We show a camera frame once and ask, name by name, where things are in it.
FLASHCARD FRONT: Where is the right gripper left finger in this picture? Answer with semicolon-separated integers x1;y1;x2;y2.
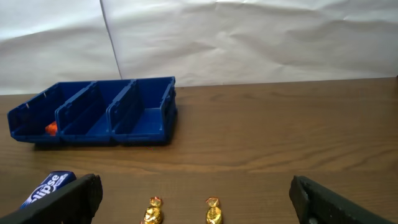
0;173;104;224

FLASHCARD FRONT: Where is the blue candy pack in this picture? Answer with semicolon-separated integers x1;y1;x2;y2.
20;170;77;210

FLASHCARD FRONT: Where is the blue tray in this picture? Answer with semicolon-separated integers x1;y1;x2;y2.
6;76;178;147

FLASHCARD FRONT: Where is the orange candy box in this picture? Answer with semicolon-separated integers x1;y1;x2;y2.
45;121;59;137

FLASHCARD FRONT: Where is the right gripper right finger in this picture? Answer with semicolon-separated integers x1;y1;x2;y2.
289;175;398;224

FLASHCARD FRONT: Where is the gold wrapped candy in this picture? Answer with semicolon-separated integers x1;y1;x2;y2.
140;196;164;224
205;197;224;224

